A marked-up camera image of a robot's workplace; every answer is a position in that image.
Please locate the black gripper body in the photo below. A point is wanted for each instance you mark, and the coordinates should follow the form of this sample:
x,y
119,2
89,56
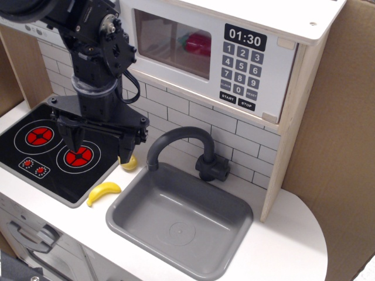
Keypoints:
x,y
102,110

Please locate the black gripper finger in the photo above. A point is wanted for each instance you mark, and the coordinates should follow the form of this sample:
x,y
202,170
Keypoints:
x,y
126,147
71,131

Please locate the white toy microwave door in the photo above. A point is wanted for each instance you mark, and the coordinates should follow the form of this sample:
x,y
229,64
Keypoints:
x,y
248,70

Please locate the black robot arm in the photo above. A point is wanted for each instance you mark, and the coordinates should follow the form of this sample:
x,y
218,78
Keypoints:
x,y
101,55

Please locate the yellow toy potato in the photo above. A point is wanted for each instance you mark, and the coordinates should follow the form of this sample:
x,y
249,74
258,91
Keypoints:
x,y
131,165

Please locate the black toy stove top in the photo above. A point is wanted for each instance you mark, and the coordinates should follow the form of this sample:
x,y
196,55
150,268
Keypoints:
x,y
33,150

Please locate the yellow toy banana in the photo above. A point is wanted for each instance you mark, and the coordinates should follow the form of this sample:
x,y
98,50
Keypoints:
x,y
101,190

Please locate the grey plastic sink basin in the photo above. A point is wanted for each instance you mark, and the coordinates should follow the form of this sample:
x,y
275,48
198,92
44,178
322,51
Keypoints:
x,y
188,223

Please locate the grey range hood panel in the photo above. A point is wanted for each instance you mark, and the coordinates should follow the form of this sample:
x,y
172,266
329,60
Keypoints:
x,y
36,29

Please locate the red toy chili pepper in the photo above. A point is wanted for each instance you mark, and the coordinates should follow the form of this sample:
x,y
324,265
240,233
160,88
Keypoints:
x,y
196,43

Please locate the brown cardboard panel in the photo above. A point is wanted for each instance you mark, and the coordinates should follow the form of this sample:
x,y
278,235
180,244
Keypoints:
x,y
332,165

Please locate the grey oven door handle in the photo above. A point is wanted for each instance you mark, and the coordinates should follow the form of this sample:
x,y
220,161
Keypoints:
x,y
42,241

